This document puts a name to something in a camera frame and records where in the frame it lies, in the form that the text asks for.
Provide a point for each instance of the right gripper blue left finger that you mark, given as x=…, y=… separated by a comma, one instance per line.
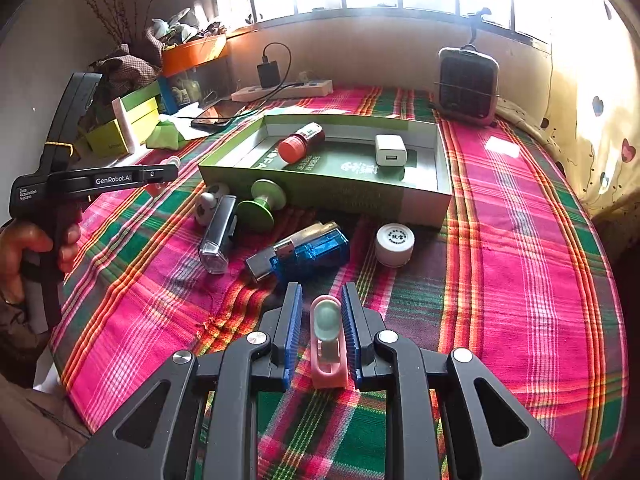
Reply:
x=286, y=337

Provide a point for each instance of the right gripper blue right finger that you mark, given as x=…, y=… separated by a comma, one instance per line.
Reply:
x=358, y=337

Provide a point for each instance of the pink clip holder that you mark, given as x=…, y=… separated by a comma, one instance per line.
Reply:
x=328, y=355

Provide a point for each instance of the blue transparent box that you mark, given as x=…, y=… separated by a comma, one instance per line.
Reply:
x=301, y=255

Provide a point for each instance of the clear silver lighter case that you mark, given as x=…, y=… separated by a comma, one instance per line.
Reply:
x=214, y=250

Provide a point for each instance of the white round jar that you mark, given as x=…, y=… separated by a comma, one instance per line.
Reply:
x=394, y=245

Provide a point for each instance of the red cap bottle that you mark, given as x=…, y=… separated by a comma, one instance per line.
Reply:
x=298, y=144

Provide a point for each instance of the person's left hand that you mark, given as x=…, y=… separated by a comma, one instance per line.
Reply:
x=19, y=236

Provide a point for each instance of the yellow green box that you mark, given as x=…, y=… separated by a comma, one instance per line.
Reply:
x=119, y=127

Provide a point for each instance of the green cloth pouch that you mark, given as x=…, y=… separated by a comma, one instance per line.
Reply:
x=166, y=136

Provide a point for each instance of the plaid tablecloth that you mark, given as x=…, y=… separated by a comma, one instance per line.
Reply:
x=516, y=274

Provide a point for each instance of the green white spool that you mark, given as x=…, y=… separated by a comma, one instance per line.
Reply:
x=257, y=213

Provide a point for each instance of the orange storage bin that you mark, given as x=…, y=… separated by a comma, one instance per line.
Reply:
x=192, y=54

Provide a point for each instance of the black smartphone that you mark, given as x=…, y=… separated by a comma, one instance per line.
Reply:
x=218, y=115

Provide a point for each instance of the green cardboard box tray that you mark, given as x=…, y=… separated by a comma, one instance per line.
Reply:
x=341, y=174

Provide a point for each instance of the white usb charger cube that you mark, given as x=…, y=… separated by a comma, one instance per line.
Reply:
x=390, y=150

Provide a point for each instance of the white power strip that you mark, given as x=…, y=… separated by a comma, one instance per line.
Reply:
x=294, y=90

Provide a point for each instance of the black power adapter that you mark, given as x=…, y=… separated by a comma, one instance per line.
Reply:
x=269, y=74

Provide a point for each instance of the small grey desk fan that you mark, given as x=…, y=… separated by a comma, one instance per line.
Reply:
x=467, y=86

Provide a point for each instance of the heart pattern curtain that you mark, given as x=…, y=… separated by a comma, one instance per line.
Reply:
x=577, y=86

